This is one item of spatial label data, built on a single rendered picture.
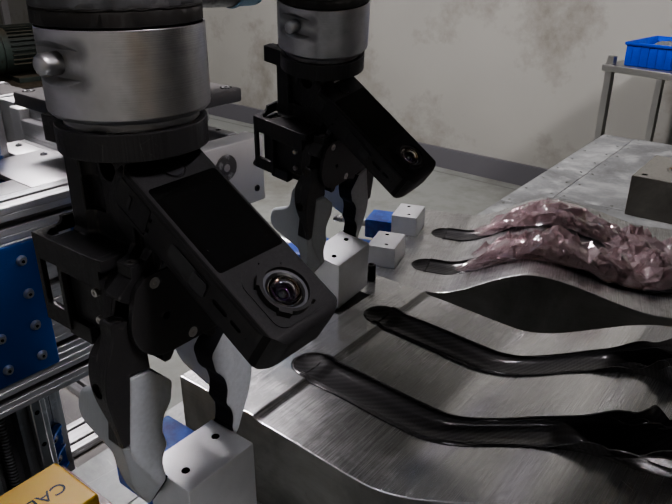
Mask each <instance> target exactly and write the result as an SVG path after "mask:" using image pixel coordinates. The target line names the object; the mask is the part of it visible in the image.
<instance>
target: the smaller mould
mask: <svg viewBox="0 0 672 504"><path fill-rule="evenodd" d="M625 214H627V215H632V216H636V217H641V218H645V219H650V220H654V221H659V222H664V223H668V224H672V158H670V157H664V156H658V155H656V156H654V157H653V158H652V159H651V160H650V161H649V162H647V163H646V164H645V165H644V166H643V167H641V168H640V169H639V170H638V171H637V172H636V173H634V174H633V175H632V177H631V182H630V187H629V193H628V198H627V203H626V208H625Z"/></svg>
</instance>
